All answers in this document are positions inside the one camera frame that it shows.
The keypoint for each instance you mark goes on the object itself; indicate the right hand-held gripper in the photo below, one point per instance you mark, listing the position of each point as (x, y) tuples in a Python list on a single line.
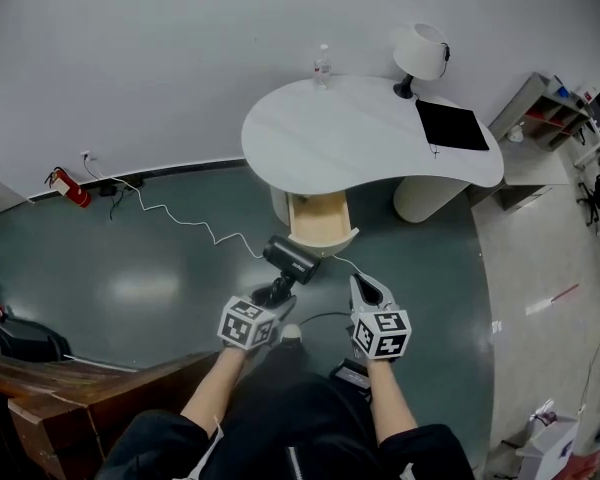
[(382, 335)]

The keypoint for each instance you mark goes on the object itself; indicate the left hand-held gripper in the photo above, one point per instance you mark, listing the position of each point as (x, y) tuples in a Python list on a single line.
[(245, 325)]

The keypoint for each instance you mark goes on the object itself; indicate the black cylindrical device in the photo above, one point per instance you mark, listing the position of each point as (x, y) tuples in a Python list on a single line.
[(292, 260)]

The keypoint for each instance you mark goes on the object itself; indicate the large wooden drawer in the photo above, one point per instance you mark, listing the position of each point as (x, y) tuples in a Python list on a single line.
[(317, 220)]

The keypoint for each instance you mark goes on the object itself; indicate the person's left forearm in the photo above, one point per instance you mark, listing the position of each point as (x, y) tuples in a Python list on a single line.
[(215, 393)]

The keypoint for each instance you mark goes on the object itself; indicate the person's right forearm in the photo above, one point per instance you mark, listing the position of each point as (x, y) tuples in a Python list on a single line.
[(390, 403)]

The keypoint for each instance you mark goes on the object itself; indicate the white shoe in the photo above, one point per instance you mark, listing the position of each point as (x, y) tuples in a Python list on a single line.
[(292, 332)]

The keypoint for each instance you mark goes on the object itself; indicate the black battery box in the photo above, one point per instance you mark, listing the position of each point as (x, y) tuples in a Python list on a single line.
[(352, 375)]

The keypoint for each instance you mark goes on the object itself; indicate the person's black clothing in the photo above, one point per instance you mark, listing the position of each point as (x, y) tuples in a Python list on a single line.
[(290, 428)]

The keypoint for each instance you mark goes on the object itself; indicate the white curved table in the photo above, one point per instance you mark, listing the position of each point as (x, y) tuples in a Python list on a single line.
[(360, 133)]

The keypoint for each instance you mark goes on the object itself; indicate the red floor stick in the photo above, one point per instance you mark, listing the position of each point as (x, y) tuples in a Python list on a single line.
[(565, 293)]

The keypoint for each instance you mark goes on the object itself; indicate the grey low desk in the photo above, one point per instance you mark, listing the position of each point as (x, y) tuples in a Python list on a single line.
[(535, 168)]

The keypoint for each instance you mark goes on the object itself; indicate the clear water bottle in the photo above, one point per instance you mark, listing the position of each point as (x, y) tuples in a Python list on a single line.
[(322, 70)]

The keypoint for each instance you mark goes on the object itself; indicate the white paper bag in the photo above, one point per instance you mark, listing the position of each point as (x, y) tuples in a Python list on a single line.
[(550, 443)]

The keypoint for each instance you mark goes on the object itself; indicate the red fire extinguisher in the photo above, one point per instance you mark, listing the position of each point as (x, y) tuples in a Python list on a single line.
[(75, 190)]

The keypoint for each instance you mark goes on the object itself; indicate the white shade table lamp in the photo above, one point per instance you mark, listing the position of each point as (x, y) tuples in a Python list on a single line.
[(420, 50)]

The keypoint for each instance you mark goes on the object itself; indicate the black office chair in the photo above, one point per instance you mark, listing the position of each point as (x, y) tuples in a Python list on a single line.
[(597, 193)]

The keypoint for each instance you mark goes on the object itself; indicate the grey open shelf unit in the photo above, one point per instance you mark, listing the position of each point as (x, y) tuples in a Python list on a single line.
[(545, 113)]

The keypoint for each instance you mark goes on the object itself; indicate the brown wooden bed frame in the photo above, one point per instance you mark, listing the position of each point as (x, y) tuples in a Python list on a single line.
[(55, 398)]

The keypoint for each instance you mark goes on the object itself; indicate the white wall socket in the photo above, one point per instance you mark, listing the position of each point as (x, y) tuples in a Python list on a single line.
[(87, 157)]

